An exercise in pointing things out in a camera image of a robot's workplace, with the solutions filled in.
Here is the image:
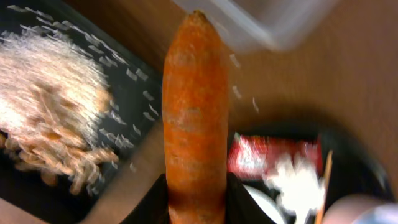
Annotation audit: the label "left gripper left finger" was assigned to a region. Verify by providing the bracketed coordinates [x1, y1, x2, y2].
[120, 174, 170, 224]

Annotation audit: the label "red snack wrapper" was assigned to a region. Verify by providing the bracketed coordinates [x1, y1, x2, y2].
[227, 133, 323, 180]

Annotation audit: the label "rice and food scraps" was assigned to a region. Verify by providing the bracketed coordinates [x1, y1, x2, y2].
[1, 31, 118, 195]

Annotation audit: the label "round black serving tray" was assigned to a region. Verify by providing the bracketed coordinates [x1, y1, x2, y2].
[242, 121, 397, 209]

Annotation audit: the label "white plastic fork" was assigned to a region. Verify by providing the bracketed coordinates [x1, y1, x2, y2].
[244, 185, 286, 224]

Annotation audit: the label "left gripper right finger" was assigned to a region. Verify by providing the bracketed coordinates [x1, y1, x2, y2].
[225, 172, 275, 224]

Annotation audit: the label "white tissue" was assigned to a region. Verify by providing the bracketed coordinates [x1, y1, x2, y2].
[264, 154, 325, 224]

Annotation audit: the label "clear plastic bin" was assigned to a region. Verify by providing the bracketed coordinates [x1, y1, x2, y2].
[174, 0, 338, 53]

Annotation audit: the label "black rectangular tray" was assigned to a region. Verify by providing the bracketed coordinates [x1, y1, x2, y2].
[1, 0, 162, 223]

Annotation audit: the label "orange carrot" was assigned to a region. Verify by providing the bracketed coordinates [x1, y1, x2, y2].
[162, 11, 228, 223]

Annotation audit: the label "wooden chopstick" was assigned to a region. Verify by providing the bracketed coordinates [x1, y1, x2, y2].
[314, 149, 333, 224]

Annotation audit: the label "light blue cup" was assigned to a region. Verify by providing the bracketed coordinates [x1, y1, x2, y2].
[353, 203, 398, 224]

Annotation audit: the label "small white bowl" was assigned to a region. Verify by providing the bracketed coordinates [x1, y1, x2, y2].
[322, 194, 393, 224]

